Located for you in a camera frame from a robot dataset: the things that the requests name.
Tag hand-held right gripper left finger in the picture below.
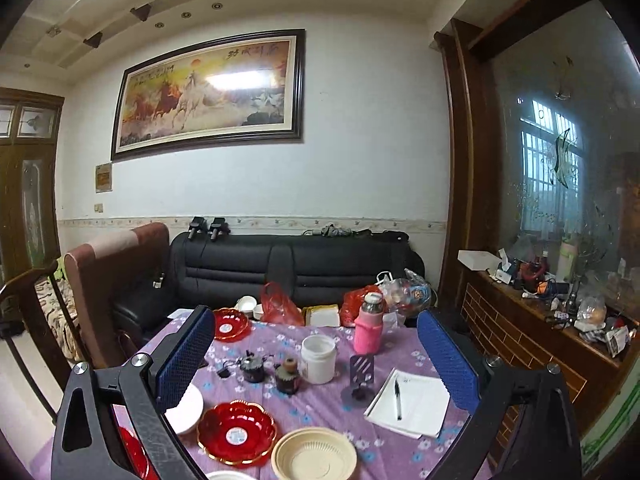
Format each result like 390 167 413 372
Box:
50 305 217 480

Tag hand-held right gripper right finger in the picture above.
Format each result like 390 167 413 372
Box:
416 309 583 480

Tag beige plastic bowl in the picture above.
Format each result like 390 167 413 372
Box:
271 426 358 480

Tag stack of small white bowls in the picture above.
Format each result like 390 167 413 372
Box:
235 296 265 321

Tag white notepad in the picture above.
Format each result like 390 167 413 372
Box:
364 367 452 440

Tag small dark teapot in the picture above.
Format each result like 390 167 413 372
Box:
237 355 266 383

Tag clear printed plastic bag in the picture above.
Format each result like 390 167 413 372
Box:
382 269 433 316

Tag pink sleeved bottle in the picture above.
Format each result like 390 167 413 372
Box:
354 291 386 356

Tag wooden sideboard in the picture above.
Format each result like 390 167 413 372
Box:
457 260 640 461

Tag black slotted spatula stand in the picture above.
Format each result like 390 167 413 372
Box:
340 354 376 403

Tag small brown clay jar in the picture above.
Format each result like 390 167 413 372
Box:
274 357 301 395

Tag white cardboard box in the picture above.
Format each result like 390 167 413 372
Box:
458 250 502 272

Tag red plastic bag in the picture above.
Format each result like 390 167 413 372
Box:
260 281 306 327
340 285 386 328

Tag brown armchair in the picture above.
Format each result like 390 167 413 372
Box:
62 222 173 368

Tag white plastic jar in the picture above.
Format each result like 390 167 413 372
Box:
301 335 338 385

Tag beige food box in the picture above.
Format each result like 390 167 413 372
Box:
303 305 343 329

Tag patterned chair cushion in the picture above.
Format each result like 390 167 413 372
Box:
35 280 83 361

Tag black leather sofa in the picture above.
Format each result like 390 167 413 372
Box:
111 230 426 346

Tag white plastic bottle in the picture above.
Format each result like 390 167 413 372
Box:
557 240 578 281

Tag dark wooden chair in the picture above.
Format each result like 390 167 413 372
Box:
0 265 96 423

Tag dark wooden pillar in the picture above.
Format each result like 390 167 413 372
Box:
434 19 496 306

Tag wooden glass-panel door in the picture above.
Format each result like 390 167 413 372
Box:
0 87 66 281

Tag framed horse painting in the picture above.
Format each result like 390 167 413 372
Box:
110 29 307 162

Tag etched glass partition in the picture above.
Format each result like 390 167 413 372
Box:
490 0 640 311

